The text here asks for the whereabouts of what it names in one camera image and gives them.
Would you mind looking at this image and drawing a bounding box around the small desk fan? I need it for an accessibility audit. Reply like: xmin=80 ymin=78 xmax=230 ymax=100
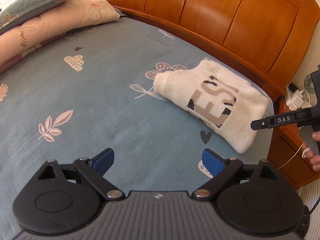
xmin=304 ymin=74 xmax=316 ymax=96

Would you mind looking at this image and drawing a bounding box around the white power strip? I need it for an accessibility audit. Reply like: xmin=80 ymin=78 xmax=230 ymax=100
xmin=286 ymin=82 xmax=312 ymax=110

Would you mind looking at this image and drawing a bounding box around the cream fuzzy knit sweater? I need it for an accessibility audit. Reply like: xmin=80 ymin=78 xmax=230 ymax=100
xmin=152 ymin=57 xmax=273 ymax=154

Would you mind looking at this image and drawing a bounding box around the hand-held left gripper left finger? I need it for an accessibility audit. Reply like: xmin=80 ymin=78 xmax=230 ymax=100
xmin=37 ymin=148 xmax=125 ymax=201

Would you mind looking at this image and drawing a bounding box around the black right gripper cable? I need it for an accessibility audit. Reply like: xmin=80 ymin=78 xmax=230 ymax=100
xmin=307 ymin=197 xmax=320 ymax=215

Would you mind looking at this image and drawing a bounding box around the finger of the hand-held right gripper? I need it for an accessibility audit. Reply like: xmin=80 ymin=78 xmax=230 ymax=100
xmin=251 ymin=117 xmax=274 ymax=130

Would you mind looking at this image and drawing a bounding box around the wooden nightstand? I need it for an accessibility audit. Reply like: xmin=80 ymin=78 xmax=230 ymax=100
xmin=266 ymin=94 xmax=320 ymax=189

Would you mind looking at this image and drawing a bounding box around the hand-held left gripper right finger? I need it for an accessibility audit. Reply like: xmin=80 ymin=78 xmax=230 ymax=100
xmin=191 ymin=149 xmax=279 ymax=201

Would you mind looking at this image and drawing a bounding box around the thin white cord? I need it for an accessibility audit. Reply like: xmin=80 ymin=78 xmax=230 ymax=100
xmin=277 ymin=144 xmax=304 ymax=170

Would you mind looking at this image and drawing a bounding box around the person's right hand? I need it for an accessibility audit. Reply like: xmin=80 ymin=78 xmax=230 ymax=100
xmin=301 ymin=132 xmax=320 ymax=172

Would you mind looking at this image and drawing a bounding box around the blue floral bed sheet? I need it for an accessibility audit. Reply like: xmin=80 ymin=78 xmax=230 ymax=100
xmin=0 ymin=17 xmax=277 ymax=230

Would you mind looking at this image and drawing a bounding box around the wooden headboard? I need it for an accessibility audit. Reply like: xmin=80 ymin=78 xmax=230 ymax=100
xmin=81 ymin=0 xmax=320 ymax=103

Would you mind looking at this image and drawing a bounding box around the pink floral folded quilt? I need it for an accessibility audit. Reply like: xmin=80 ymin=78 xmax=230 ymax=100
xmin=0 ymin=0 xmax=120 ymax=74

